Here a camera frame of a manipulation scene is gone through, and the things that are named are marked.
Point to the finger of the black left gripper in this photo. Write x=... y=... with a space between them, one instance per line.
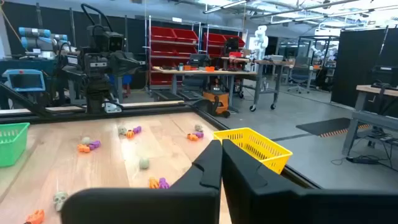
x=124 y=63

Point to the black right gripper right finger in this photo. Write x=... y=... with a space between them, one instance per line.
x=264 y=202

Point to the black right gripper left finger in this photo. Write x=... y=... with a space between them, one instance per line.
x=186 y=205

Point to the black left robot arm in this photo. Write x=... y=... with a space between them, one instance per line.
x=94 y=93

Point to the small white robot arm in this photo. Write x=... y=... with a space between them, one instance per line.
x=329 y=51

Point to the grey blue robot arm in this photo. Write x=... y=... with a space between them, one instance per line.
x=34 y=32

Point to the tall red bin rack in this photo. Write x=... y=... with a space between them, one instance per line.
x=163 y=33

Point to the yellow plastic basket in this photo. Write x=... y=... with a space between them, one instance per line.
x=258 y=146

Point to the blue framed teach pendant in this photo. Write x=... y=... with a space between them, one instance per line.
x=25 y=81

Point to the long wooden workbench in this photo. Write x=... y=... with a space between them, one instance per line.
x=199 y=72

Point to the short red bin rack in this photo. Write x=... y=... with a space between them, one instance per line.
x=214 y=39

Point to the orange shop vacuum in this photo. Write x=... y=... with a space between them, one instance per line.
x=217 y=99

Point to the black striped floor mat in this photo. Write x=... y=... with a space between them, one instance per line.
x=329 y=126

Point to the black power strip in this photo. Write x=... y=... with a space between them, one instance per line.
x=362 y=160

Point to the green plastic basket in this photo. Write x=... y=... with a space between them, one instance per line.
x=12 y=146

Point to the grey office chair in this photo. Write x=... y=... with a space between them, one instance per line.
x=300 y=74

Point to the grey metal table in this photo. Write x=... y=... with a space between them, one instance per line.
x=373 y=119

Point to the white robot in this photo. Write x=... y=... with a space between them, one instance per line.
x=260 y=40

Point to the wheeled wooden workbench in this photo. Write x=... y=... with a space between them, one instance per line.
x=273 y=62

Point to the black equipment box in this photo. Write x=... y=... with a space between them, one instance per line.
x=385 y=76

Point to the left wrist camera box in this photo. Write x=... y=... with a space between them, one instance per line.
x=115 y=42

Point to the black table frame rail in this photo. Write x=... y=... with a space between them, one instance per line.
x=140 y=112

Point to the large black partition wall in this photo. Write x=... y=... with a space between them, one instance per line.
x=354 y=68

